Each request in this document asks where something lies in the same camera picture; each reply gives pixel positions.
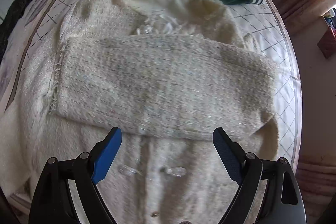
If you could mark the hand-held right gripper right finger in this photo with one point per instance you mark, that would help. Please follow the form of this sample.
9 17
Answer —
227 153

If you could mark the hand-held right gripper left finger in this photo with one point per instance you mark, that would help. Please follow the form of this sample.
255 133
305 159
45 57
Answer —
107 156

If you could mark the cream tweed jacket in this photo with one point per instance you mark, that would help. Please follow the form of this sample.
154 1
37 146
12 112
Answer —
157 82

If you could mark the printed quilted bedspread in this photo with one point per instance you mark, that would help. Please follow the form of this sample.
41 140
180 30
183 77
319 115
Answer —
265 29

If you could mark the reddish brown box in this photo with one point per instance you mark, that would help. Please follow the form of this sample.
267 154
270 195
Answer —
327 43

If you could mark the dark sheer cloth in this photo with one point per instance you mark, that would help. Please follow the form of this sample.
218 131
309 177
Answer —
15 12

